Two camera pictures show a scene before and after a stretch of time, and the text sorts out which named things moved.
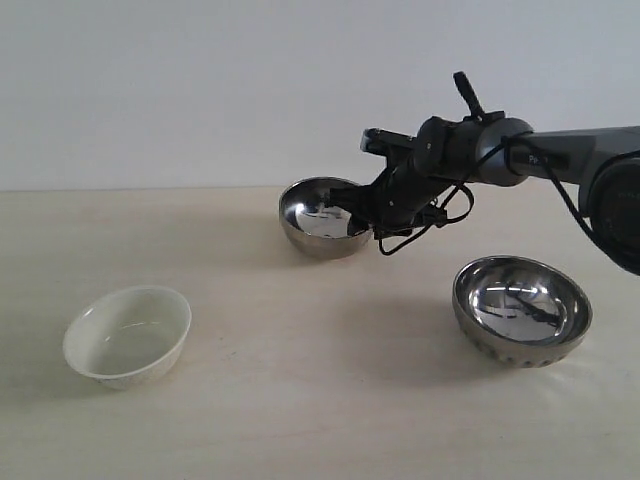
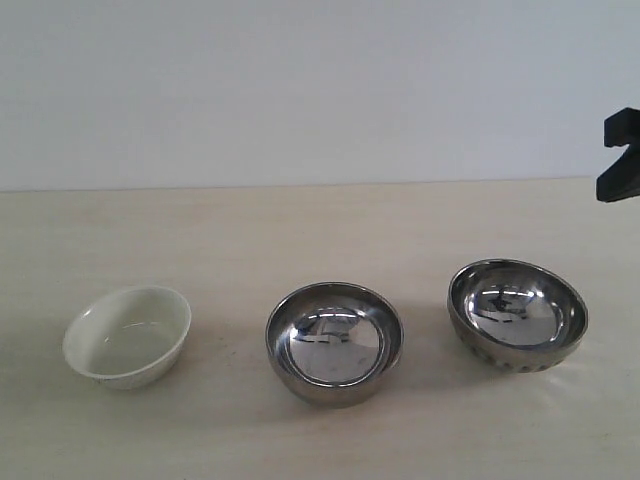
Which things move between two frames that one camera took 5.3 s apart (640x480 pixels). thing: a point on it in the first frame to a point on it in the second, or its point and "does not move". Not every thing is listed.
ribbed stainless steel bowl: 519,311 does not move
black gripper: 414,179 to 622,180
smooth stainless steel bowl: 315,227 to 333,345
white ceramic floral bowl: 130,337 does not move
